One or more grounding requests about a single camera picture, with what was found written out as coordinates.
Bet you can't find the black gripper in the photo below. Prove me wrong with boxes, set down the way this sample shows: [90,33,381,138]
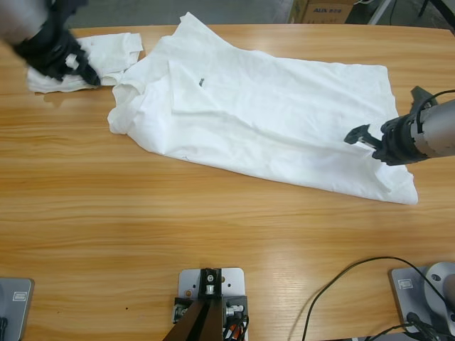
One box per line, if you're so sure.
[14,0,102,87]
[343,85,438,166]

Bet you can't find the white Unitree print t-shirt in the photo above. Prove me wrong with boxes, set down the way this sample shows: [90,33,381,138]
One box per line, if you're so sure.
[107,11,419,206]

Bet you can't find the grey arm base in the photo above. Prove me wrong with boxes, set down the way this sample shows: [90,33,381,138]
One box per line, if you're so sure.
[387,261,455,335]
[0,276,36,341]

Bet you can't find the cardboard box with AUX print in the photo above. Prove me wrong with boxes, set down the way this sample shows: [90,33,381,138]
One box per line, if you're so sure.
[304,0,356,24]

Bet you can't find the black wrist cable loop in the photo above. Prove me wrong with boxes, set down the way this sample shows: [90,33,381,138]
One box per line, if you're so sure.
[421,90,455,108]

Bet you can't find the white metal frame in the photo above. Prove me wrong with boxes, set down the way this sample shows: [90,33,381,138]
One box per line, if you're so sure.
[368,0,401,26]

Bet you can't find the black metal frame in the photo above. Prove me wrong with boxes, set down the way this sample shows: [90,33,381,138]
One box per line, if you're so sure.
[417,0,455,35]

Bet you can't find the long thin black cable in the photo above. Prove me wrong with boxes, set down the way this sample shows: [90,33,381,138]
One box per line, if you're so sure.
[304,256,426,341]

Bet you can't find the black base plug cable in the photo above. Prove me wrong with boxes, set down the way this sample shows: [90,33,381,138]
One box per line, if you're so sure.
[369,312,455,341]

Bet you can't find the white mount block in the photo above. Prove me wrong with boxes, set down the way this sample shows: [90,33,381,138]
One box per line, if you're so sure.
[177,268,247,320]

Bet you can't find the black bracket with connectors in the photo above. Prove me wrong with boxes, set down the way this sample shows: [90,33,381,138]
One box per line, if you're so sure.
[173,293,250,341]

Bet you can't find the dark camera post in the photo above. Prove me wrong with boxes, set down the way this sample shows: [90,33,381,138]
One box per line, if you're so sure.
[165,269,228,341]

